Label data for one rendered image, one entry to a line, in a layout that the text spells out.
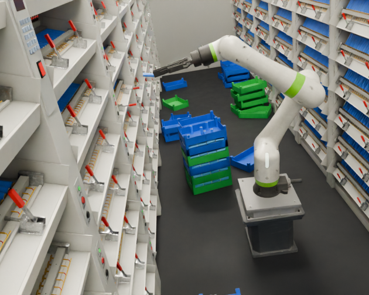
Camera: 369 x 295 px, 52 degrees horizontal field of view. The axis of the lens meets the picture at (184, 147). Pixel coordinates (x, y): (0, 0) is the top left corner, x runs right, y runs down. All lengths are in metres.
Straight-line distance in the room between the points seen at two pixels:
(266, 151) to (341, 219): 0.76
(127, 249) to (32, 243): 0.85
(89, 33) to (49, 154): 0.71
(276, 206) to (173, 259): 0.69
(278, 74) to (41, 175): 1.18
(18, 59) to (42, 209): 0.29
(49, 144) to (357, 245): 1.85
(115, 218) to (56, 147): 0.60
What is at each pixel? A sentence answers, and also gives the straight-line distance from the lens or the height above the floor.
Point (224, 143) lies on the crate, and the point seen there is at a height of 0.35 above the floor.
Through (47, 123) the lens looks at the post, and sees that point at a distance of 0.81.
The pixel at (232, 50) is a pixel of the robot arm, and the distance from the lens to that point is 1.69.
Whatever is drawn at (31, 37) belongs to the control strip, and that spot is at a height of 1.43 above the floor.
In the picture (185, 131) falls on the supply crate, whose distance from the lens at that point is 2.73.
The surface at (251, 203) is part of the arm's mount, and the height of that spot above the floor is 0.35.
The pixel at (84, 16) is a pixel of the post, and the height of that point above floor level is 1.40.
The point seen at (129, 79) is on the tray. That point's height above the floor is 0.96.
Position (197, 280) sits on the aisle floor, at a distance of 2.13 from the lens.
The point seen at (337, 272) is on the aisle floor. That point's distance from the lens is 2.16.
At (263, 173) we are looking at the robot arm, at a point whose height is 0.50.
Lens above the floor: 1.52
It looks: 26 degrees down
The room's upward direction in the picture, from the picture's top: 10 degrees counter-clockwise
